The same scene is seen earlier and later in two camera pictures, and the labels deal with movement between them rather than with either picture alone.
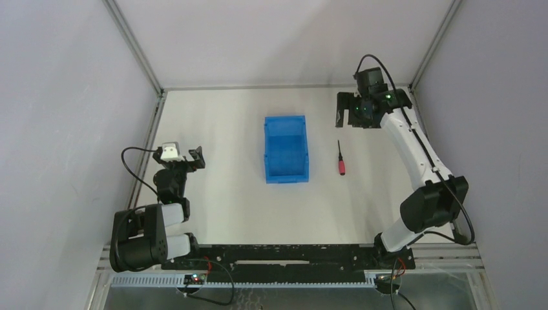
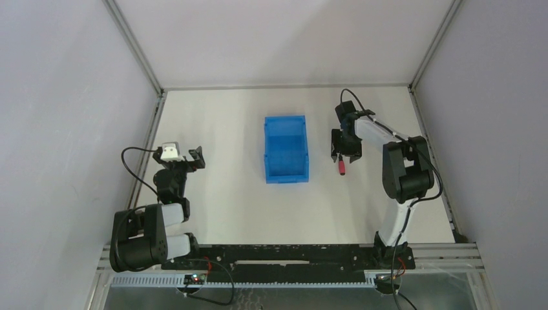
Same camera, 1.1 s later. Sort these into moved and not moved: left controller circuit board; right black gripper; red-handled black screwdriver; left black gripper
Moved: right black gripper
Not moved: left black gripper; left controller circuit board; red-handled black screwdriver
